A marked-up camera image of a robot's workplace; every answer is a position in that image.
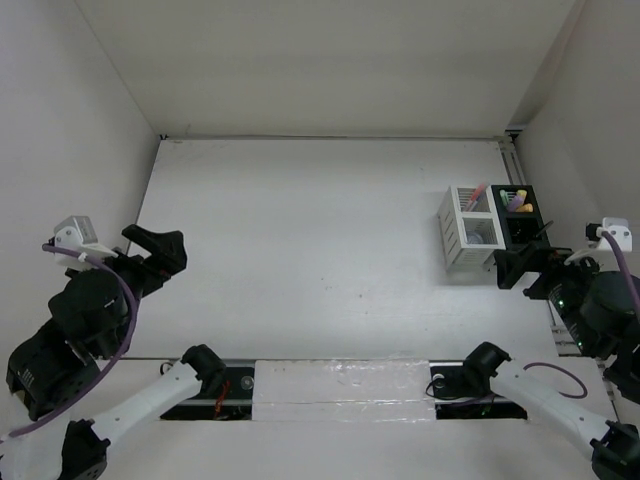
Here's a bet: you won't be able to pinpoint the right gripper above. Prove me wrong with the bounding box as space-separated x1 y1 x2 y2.
494 237 612 354

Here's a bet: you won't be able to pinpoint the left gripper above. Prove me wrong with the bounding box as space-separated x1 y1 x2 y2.
72 222 190 351

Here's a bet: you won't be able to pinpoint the orange highlighter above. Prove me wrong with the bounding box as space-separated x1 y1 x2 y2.
517 203 534 213

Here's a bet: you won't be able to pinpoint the purple highlighter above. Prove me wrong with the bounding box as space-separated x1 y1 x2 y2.
507 195 524 212

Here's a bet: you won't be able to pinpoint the green highlighter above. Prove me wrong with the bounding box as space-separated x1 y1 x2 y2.
499 190 510 206

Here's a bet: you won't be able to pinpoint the red pen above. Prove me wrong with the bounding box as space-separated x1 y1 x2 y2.
465 184 489 212

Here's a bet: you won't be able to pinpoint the black handled scissors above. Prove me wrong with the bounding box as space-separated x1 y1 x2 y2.
533 220 554 240

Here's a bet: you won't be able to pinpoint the jar of paper clips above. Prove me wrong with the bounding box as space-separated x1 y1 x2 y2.
466 231 485 245

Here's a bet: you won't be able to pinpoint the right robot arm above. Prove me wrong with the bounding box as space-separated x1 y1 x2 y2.
461 239 639 479

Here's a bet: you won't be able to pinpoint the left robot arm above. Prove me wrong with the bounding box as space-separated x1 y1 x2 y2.
1 216 226 479

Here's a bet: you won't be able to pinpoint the black slotted organizer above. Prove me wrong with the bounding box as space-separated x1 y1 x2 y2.
490 184 550 251

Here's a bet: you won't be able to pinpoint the white slotted organizer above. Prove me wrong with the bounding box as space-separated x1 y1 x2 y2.
437 186 505 269

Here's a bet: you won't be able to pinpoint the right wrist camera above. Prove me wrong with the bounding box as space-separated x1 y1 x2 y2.
564 217 633 265

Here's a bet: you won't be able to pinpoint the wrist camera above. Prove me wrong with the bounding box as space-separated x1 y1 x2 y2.
564 217 633 265
49 216 117 270

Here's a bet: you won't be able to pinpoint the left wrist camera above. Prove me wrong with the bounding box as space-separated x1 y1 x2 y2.
49 216 117 270

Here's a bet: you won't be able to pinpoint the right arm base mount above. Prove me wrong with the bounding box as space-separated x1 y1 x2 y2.
425 361 528 420

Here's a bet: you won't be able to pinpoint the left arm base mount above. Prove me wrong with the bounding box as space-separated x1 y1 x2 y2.
160 360 255 421

